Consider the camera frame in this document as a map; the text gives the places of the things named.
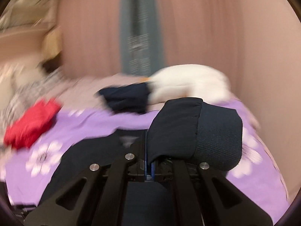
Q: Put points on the dark navy large jacket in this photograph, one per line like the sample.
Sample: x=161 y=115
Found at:
x=185 y=129

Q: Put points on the grey-blue printed banner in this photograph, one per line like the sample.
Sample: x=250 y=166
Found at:
x=141 y=47

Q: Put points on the purple floral bed sheet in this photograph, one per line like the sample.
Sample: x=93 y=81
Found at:
x=29 y=171

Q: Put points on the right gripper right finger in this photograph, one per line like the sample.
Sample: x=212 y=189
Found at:
x=202 y=195

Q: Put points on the red puffer jacket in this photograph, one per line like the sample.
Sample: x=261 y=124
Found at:
x=37 y=120

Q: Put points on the beige blanket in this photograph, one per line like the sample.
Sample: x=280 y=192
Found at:
x=81 y=94

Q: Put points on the grey plaid pillow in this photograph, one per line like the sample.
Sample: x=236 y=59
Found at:
x=25 y=97

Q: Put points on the folded dark navy garment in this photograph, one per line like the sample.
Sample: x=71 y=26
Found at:
x=131 y=98

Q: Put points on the white plush toy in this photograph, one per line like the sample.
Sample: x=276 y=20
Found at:
x=189 y=80

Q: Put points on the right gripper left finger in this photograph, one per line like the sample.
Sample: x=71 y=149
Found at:
x=90 y=183

